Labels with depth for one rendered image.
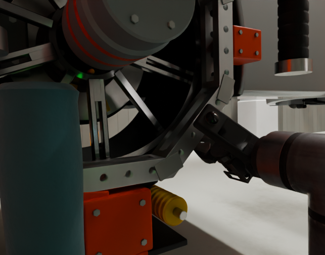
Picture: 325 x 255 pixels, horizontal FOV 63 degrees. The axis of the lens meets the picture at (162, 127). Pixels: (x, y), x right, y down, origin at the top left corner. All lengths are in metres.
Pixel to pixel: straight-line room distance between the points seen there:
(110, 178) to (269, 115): 5.45
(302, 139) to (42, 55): 0.45
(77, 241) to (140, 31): 0.25
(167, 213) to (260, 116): 5.16
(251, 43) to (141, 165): 0.37
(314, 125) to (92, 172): 8.11
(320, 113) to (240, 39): 8.07
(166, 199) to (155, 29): 0.33
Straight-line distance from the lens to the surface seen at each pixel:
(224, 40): 0.59
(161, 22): 0.34
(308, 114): 8.17
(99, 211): 0.45
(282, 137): 0.44
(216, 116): 0.46
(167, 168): 0.50
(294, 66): 0.37
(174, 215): 0.54
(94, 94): 0.55
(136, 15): 0.32
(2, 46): 0.21
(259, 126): 5.62
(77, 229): 0.34
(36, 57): 0.54
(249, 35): 0.65
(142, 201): 0.48
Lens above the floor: 0.71
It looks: 3 degrees down
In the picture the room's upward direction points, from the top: 2 degrees counter-clockwise
